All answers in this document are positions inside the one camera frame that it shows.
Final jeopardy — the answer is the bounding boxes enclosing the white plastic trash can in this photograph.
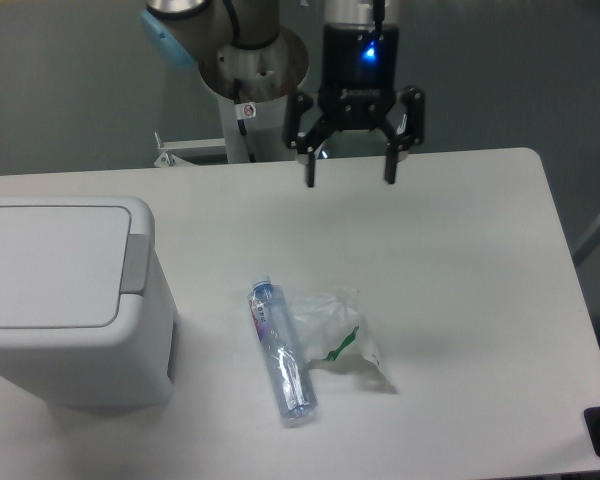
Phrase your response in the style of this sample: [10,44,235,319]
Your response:
[0,196,178,409]

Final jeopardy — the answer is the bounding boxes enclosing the clear plastic water bottle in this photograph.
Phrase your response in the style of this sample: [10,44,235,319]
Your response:
[248,276,318,427]

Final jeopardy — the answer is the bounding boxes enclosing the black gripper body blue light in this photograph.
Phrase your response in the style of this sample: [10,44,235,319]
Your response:
[318,24,399,131]

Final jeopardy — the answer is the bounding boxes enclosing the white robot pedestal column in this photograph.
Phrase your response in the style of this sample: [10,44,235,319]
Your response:
[216,96,295,164]

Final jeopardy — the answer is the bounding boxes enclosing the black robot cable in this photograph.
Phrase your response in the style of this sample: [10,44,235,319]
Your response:
[232,77,257,164]

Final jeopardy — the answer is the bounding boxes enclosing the clear crumpled plastic bag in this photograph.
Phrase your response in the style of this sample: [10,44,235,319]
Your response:
[290,285,398,394]

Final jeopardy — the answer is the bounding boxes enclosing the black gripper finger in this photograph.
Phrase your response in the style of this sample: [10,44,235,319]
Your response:
[284,89,340,188]
[378,86,425,184]

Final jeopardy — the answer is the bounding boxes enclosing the white pedestal base frame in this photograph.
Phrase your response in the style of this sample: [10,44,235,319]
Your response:
[152,113,411,169]

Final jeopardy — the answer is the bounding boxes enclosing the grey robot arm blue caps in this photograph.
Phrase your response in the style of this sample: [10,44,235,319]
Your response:
[141,1,425,185]

